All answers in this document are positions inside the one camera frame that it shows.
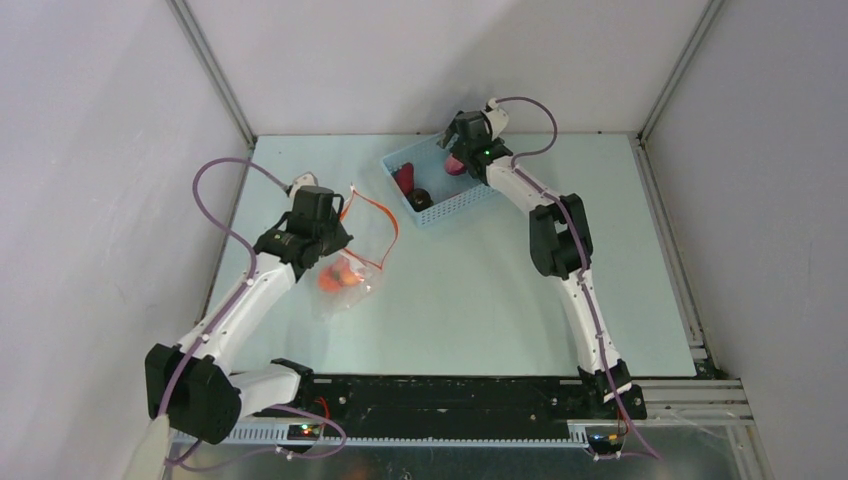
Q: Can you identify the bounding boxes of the clear zip bag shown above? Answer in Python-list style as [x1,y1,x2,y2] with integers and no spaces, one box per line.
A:
[313,186,400,322]

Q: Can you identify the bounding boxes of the dark red toy fruit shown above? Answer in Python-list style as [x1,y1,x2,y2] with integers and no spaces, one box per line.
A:
[393,162,415,197]

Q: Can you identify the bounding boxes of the orange peach toy fruit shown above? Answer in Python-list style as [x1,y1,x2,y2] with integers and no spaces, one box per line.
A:
[334,257,365,287]

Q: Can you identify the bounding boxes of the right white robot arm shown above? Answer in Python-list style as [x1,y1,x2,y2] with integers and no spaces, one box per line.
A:
[438,107,633,418]

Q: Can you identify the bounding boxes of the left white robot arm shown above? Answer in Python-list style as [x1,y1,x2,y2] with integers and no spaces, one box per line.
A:
[144,185,353,444]

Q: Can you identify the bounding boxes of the light blue perforated basket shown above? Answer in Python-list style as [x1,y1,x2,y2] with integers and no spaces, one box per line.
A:
[380,134,496,227]

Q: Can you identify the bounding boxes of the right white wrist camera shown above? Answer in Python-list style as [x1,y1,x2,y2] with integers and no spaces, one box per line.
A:
[482,98,509,140]

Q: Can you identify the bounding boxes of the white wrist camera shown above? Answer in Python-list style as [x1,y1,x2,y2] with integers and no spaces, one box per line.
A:
[286,172,319,199]
[482,98,509,140]

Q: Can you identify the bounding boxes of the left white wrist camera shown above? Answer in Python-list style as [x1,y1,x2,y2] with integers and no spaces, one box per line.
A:
[286,172,319,199]

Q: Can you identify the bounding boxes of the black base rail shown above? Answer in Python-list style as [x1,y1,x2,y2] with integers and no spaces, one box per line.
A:
[272,359,647,442]

